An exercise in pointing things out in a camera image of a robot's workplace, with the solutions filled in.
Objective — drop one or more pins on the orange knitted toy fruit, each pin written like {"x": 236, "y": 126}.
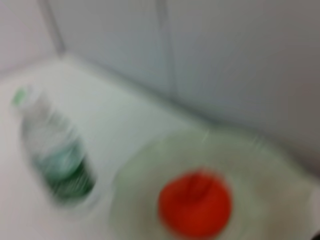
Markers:
{"x": 195, "y": 205}

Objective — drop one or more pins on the clear green-label water bottle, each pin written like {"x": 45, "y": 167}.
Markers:
{"x": 57, "y": 155}

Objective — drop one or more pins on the pale green wavy glass bowl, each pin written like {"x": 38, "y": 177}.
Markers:
{"x": 262, "y": 170}

